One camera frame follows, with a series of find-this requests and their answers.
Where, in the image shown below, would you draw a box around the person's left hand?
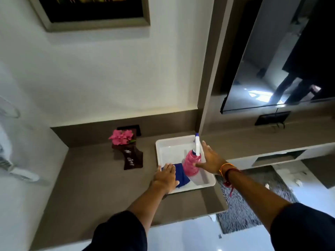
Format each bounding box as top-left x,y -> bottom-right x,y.
149,163 -> 180,194

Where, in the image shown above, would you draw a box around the person's right hand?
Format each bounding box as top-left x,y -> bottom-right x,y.
195,140 -> 226,176

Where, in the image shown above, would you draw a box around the blue cleaning cloth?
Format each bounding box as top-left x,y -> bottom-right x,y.
161,163 -> 191,189

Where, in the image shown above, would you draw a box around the dark brown vase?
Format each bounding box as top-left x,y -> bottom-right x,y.
112,129 -> 144,171

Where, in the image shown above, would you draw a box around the person's right forearm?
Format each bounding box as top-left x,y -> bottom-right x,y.
221,167 -> 292,233

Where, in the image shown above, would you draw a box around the person's left forearm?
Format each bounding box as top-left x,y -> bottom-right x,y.
126,181 -> 169,234

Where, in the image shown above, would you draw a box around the pink spray bottle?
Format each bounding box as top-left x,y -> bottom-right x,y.
182,132 -> 202,177

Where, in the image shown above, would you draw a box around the white rectangular tray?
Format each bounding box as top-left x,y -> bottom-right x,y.
155,135 -> 216,195

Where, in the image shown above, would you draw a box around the pink flowers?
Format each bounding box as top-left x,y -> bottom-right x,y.
108,129 -> 137,146

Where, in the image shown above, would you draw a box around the grey speckled rug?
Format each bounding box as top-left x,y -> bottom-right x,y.
215,166 -> 299,235

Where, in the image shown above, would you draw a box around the dark left sleeve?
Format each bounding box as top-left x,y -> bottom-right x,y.
82,210 -> 148,251

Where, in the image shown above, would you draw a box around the dark sleeve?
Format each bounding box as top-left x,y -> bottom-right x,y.
82,210 -> 148,251
269,202 -> 335,251

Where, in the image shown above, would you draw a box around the white cabinet with open niche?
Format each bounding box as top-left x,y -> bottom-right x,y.
227,142 -> 335,171

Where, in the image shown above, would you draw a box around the dark right sleeve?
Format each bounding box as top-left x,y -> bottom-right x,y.
269,202 -> 335,251

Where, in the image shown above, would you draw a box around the black flat television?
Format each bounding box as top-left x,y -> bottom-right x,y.
219,0 -> 335,115

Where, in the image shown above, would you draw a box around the orange thread bracelet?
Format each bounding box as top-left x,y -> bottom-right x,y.
219,163 -> 236,177

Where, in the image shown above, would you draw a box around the red thread bracelet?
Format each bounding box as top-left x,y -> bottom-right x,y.
223,168 -> 243,197

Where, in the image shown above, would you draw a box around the black wall socket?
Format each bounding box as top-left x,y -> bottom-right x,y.
117,124 -> 142,138

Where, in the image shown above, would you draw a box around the white wall hair dryer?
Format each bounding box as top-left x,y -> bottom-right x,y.
0,96 -> 51,187

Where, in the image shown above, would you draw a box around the framed wall picture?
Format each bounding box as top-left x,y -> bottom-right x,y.
27,0 -> 151,33

